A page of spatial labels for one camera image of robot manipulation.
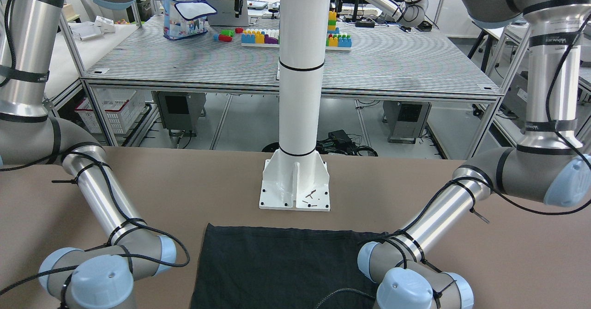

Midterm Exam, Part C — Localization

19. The black printed t-shirt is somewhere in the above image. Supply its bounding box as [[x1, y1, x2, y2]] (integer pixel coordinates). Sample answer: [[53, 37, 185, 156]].
[[190, 224, 378, 309]]

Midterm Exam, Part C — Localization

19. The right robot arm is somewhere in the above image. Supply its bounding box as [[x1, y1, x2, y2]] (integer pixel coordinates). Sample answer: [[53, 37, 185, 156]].
[[1, 0, 176, 309]]

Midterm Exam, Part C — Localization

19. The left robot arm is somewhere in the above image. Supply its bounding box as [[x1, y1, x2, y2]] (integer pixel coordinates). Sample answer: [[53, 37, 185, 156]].
[[357, 0, 590, 309]]

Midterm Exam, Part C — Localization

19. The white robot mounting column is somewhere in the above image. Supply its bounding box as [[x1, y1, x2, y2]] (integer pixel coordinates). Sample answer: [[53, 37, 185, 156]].
[[259, 0, 331, 212]]

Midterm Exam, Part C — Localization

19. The toy block set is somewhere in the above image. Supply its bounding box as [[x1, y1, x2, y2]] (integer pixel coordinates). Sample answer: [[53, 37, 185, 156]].
[[212, 10, 353, 51]]

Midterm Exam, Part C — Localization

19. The grey controller box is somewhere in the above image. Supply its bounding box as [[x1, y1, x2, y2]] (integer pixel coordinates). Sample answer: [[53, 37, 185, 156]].
[[382, 100, 431, 144], [152, 91, 205, 137]]

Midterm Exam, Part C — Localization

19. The striped background workbench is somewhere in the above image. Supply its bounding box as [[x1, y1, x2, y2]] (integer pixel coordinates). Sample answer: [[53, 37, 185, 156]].
[[85, 17, 503, 103]]

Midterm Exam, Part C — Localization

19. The white plastic basket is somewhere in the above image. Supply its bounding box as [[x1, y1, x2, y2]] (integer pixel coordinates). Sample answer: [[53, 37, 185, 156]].
[[74, 88, 145, 134]]

